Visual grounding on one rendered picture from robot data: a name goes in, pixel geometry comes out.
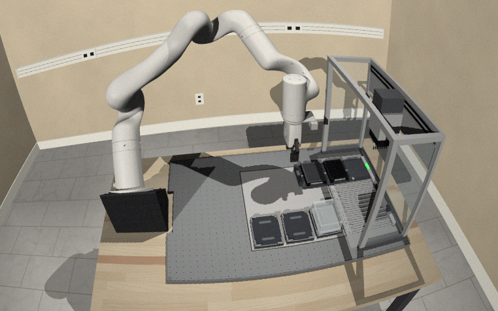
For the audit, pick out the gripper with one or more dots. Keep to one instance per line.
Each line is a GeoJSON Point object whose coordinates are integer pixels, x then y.
{"type": "Point", "coordinates": [293, 135]}

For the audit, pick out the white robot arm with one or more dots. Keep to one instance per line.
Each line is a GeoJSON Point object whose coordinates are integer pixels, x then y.
{"type": "Point", "coordinates": [124, 92]}

